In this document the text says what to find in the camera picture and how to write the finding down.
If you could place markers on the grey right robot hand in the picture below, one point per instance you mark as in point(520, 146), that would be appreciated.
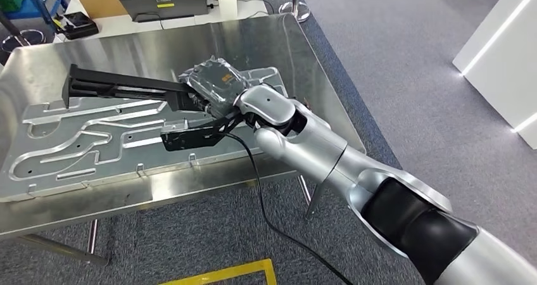
point(218, 83)

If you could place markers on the black plastic frame part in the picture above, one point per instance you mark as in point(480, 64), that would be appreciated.
point(126, 86)

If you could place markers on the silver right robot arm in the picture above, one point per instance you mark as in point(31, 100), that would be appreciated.
point(319, 149)

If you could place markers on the steel workbench table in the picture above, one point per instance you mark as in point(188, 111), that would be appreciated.
point(251, 39)

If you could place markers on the white plastic bottle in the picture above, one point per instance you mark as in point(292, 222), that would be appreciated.
point(228, 4)

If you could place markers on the white desk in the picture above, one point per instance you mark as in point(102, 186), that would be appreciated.
point(119, 27)

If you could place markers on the brown cardboard box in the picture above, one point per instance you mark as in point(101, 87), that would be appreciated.
point(96, 2)

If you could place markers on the black device with screen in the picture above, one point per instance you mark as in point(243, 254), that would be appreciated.
point(79, 27)

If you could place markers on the machined aluminium plate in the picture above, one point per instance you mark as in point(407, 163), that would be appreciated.
point(84, 161)

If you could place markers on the white cabinet with light strips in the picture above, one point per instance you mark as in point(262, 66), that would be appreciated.
point(503, 65)

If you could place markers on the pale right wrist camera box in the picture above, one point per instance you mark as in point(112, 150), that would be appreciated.
point(174, 127)

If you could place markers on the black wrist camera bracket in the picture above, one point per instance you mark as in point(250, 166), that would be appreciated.
point(189, 140)

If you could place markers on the blue metal frame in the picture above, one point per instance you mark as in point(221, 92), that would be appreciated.
point(33, 6)

